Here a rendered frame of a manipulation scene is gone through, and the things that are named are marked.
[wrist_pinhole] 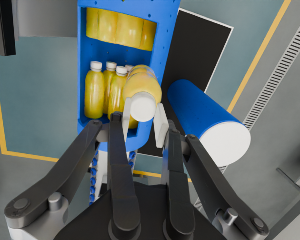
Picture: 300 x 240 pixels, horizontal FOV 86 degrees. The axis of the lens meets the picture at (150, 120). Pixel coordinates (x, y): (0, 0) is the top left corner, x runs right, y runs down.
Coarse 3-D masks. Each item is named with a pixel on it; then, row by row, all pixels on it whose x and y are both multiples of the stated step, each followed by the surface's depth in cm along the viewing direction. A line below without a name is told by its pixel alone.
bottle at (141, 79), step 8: (136, 72) 31; (144, 72) 30; (152, 72) 34; (128, 80) 28; (136, 80) 26; (144, 80) 26; (152, 80) 27; (128, 88) 26; (136, 88) 25; (144, 88) 25; (152, 88) 25; (160, 88) 28; (128, 96) 26; (152, 96) 24; (160, 96) 27
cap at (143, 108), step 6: (138, 96) 23; (144, 96) 22; (132, 102) 22; (138, 102) 22; (144, 102) 22; (150, 102) 22; (132, 108) 23; (138, 108) 23; (144, 108) 23; (150, 108) 23; (132, 114) 23; (138, 114) 23; (144, 114) 23; (150, 114) 23; (138, 120) 24; (144, 120) 24
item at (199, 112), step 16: (176, 80) 153; (176, 96) 129; (192, 96) 111; (208, 96) 112; (176, 112) 122; (192, 112) 96; (208, 112) 86; (224, 112) 85; (192, 128) 88; (208, 128) 77
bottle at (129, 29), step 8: (120, 16) 41; (128, 16) 40; (120, 24) 41; (128, 24) 41; (136, 24) 41; (120, 32) 42; (128, 32) 42; (136, 32) 42; (120, 40) 43; (128, 40) 42; (136, 40) 43
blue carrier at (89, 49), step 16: (80, 0) 40; (96, 0) 36; (112, 0) 36; (128, 0) 35; (144, 0) 36; (160, 0) 38; (176, 0) 42; (80, 16) 44; (144, 16) 38; (160, 16) 40; (176, 16) 46; (80, 32) 47; (160, 32) 42; (80, 48) 50; (96, 48) 59; (112, 48) 63; (128, 48) 65; (160, 48) 44; (80, 64) 52; (128, 64) 68; (144, 64) 66; (160, 64) 48; (80, 80) 55; (160, 80) 52; (80, 96) 57; (80, 112) 60; (80, 128) 55; (144, 128) 56; (128, 144) 54
